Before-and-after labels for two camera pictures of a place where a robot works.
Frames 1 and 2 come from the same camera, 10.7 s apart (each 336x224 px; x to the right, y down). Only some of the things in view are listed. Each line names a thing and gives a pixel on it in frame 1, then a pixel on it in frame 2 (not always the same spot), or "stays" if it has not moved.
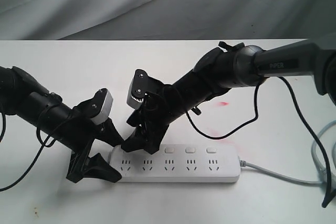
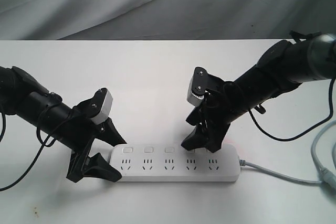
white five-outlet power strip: [179, 163] stays
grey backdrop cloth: [167, 6] stays
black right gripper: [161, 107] to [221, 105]
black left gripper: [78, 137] stays
